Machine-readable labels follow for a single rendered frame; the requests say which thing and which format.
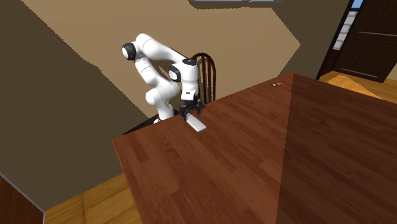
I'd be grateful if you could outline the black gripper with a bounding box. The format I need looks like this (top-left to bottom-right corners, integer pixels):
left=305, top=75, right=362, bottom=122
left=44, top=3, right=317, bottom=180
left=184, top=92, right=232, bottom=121
left=179, top=99, right=204, bottom=122

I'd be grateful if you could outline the white flat rectangular device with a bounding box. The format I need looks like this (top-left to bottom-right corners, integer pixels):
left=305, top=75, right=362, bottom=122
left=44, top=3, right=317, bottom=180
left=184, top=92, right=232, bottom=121
left=185, top=112, right=207, bottom=133

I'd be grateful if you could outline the dark wooden spindle chair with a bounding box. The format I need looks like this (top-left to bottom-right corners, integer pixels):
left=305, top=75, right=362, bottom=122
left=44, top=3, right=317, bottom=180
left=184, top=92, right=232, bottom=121
left=191, top=52, right=217, bottom=105

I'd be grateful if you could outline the dark robot stand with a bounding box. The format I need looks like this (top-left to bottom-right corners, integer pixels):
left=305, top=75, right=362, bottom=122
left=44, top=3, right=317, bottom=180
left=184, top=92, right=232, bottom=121
left=123, top=108, right=181, bottom=136

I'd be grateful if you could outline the brown wooden table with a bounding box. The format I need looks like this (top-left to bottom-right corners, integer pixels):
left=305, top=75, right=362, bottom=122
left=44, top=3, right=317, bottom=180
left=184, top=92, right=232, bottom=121
left=111, top=73, right=397, bottom=224

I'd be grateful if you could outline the dark brown panel door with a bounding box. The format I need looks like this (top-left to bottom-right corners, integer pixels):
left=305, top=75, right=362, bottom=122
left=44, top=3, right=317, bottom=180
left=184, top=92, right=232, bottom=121
left=332, top=0, right=397, bottom=83

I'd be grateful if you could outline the dark wooden cabinet grey top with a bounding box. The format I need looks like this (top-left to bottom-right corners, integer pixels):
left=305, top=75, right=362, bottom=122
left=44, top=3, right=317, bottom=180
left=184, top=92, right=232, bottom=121
left=0, top=172, right=46, bottom=224

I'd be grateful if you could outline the window with white frame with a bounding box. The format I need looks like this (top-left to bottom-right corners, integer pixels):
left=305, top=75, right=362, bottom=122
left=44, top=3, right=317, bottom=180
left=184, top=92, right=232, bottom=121
left=332, top=0, right=365, bottom=51

